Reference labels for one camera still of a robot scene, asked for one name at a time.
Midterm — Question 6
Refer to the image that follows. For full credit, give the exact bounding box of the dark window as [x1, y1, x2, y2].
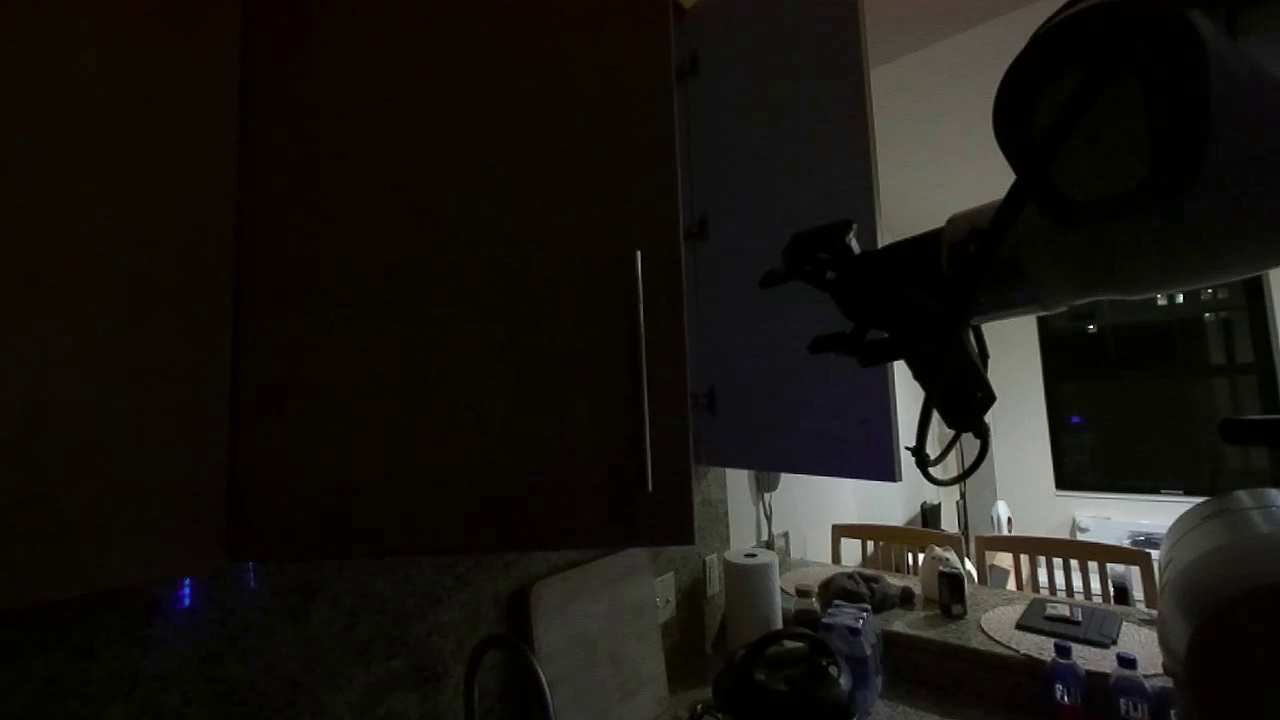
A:
[1038, 273, 1280, 500]

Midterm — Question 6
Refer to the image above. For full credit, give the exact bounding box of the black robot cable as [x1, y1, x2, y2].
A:
[903, 315, 1000, 490]

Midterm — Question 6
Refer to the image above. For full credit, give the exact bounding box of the round placemat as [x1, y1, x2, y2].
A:
[975, 591, 1166, 677]

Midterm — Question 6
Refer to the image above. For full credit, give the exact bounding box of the white paper towel roll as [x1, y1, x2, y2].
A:
[718, 544, 789, 655]

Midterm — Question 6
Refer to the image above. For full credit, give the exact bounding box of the hanging kitchen utensil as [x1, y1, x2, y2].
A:
[752, 463, 793, 562]

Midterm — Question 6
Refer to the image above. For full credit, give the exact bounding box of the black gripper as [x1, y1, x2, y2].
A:
[758, 215, 1004, 430]

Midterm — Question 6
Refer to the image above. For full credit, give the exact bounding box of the pale cutting board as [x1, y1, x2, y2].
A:
[520, 538, 677, 720]

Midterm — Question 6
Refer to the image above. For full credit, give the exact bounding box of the black flat tablet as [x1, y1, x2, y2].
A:
[1013, 591, 1122, 653]

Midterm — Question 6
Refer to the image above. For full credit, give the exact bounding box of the curved metal faucet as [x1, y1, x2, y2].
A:
[461, 627, 555, 720]

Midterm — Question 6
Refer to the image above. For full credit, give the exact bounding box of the white countertop appliance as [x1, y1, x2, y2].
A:
[918, 538, 980, 624]

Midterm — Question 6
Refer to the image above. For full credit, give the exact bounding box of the flat dark cabinet door panel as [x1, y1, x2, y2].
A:
[674, 0, 903, 488]

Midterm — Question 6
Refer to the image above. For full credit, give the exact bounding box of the dark bag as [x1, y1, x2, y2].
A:
[814, 567, 925, 619]

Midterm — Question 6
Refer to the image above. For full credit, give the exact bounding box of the blue capped water bottle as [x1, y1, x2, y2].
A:
[1105, 653, 1152, 720]
[1042, 637, 1088, 720]

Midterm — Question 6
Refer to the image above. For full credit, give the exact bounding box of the wooden cabinet door with handle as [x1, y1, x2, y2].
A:
[237, 0, 697, 562]

